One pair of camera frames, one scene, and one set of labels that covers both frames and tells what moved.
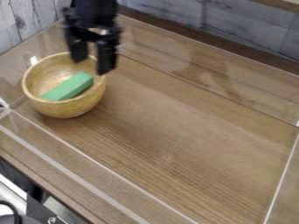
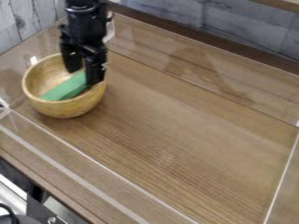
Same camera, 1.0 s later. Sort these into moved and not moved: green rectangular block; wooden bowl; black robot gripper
Moved: black robot gripper
Not moved: wooden bowl; green rectangular block
